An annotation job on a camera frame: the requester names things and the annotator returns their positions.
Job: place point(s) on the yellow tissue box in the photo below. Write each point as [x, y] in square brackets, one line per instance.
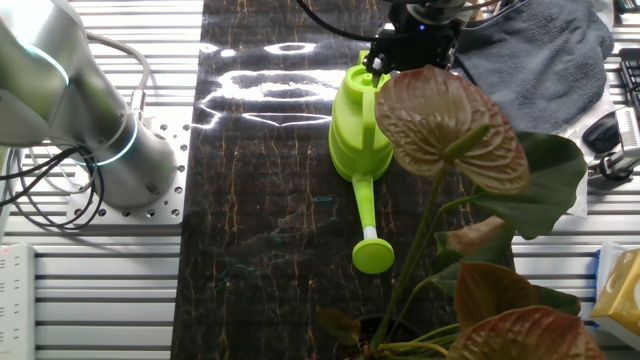
[625, 295]

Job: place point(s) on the white power strip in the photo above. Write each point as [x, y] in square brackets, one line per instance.
[17, 300]

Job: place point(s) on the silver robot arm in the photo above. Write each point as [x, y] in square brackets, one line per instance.
[75, 110]

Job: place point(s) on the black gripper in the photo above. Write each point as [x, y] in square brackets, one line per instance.
[420, 45]

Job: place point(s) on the black computer mouse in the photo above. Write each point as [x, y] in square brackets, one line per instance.
[600, 134]

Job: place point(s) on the black keyboard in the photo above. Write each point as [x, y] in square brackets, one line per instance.
[631, 75]

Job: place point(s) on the green plastic watering can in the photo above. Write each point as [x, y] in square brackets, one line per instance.
[355, 140]

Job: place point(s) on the grey towel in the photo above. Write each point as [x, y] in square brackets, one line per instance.
[540, 65]

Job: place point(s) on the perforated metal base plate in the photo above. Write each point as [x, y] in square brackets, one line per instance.
[170, 200]

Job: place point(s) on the anthurium plant with broad leaves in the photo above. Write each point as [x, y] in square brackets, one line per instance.
[435, 115]

